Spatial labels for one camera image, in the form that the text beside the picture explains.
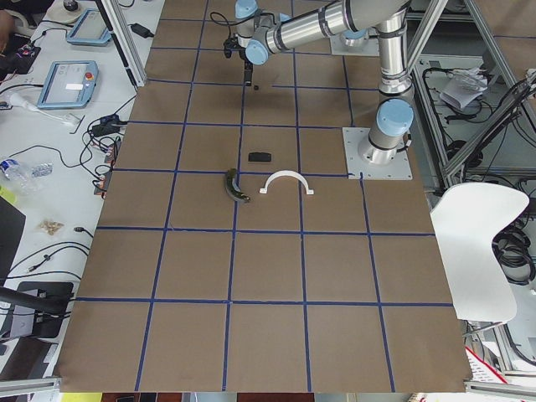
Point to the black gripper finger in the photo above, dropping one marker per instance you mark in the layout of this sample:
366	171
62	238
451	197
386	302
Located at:
248	74

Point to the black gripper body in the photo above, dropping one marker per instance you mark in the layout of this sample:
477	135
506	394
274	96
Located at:
248	68

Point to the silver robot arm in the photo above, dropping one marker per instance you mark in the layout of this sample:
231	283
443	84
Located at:
394	115
257	33

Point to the black brake pad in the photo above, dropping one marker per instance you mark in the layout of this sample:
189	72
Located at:
259	157

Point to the green curved brake shoe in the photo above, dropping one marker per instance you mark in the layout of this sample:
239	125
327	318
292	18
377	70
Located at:
232	188

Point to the blue teach pendant far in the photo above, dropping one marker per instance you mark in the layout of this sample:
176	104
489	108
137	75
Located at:
89	30

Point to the blue teach pendant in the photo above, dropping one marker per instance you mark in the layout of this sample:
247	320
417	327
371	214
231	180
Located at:
68	85
89	30

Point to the black power adapter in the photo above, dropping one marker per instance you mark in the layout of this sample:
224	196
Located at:
107	125

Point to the blue teach pendant near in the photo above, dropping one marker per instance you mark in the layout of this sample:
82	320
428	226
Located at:
68	85

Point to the clear plastic water bottle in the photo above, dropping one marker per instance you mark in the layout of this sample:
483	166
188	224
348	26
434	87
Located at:
24	178

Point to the white plastic chair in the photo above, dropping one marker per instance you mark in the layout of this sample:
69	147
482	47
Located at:
465	220

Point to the black laptop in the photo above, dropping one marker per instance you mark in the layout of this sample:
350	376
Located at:
11	231

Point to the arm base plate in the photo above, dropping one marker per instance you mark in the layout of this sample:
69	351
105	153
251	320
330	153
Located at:
369	163
367	46

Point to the aluminium frame post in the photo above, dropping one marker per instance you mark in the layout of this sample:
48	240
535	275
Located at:
115	22

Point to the white curved plastic bracket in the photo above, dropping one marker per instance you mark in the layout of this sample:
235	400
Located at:
286	175

